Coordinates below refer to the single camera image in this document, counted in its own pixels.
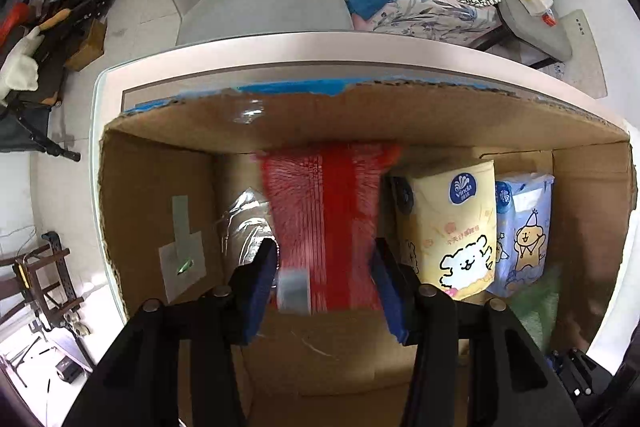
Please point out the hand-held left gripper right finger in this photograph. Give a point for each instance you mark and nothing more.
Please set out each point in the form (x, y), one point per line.
(392, 302)

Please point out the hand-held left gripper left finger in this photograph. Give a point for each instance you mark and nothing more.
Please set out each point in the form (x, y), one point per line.
(261, 292)

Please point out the red plastic packet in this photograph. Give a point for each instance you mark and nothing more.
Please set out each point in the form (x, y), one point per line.
(325, 217)

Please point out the large cardboard box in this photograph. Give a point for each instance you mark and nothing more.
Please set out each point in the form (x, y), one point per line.
(350, 122)

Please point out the clear plastic wrap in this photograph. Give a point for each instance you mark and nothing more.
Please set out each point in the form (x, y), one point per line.
(247, 222)

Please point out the green packet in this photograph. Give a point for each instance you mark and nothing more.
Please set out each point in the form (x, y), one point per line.
(537, 307)

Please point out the yellow tissue pack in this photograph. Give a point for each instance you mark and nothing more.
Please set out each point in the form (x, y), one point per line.
(450, 227)

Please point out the blue tissue pack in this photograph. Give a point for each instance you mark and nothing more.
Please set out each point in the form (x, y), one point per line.
(525, 232)

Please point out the small black device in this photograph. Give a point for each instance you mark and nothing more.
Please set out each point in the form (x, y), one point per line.
(67, 369)

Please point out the black metal rack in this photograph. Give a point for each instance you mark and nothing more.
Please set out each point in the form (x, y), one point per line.
(50, 282)

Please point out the pink floral cloth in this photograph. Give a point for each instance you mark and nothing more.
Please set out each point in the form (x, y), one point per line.
(435, 14)

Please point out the small cardboard box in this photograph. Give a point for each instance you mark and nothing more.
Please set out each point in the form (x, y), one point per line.
(87, 47)

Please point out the white cloth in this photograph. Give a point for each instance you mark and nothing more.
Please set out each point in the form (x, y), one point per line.
(20, 67)

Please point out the black tripod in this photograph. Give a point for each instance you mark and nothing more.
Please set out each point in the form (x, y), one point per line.
(75, 7)

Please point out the red tool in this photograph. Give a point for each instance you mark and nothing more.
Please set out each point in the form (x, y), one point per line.
(11, 22)

